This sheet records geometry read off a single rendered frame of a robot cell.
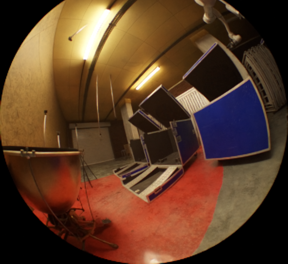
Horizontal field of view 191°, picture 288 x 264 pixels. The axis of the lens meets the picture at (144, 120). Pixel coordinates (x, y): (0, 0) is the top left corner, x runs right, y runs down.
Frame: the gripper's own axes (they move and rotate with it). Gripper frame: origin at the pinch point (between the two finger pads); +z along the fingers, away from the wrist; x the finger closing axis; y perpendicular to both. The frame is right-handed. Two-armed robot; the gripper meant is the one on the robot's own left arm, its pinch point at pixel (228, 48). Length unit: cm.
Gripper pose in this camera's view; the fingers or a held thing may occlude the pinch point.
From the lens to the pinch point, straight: 185.4
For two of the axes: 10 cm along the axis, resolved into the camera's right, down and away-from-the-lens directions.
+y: 8.9, 4.4, 1.5
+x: 3.5, -8.4, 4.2
